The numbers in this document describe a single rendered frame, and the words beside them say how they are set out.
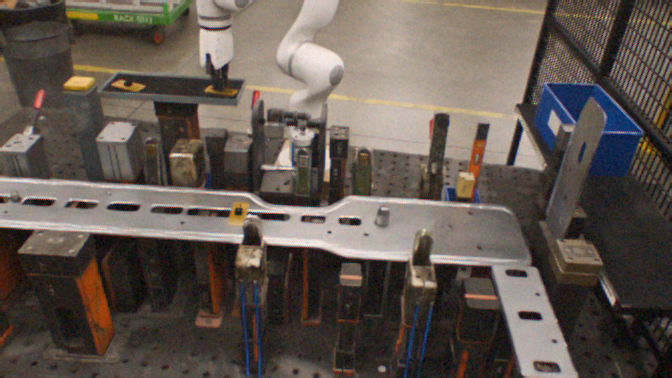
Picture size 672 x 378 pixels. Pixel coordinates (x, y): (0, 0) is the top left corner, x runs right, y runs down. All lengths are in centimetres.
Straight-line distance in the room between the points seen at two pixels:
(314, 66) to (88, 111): 64
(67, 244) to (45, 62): 294
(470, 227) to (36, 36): 326
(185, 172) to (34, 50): 277
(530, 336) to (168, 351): 83
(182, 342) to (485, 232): 78
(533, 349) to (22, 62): 365
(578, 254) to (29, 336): 129
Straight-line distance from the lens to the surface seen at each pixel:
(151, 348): 147
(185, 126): 159
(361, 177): 140
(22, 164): 161
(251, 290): 117
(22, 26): 404
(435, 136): 136
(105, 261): 146
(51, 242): 130
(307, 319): 146
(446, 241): 129
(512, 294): 120
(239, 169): 144
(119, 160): 148
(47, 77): 419
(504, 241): 133
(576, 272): 125
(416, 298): 112
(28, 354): 155
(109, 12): 536
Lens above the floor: 180
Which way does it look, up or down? 34 degrees down
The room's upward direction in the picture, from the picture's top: 3 degrees clockwise
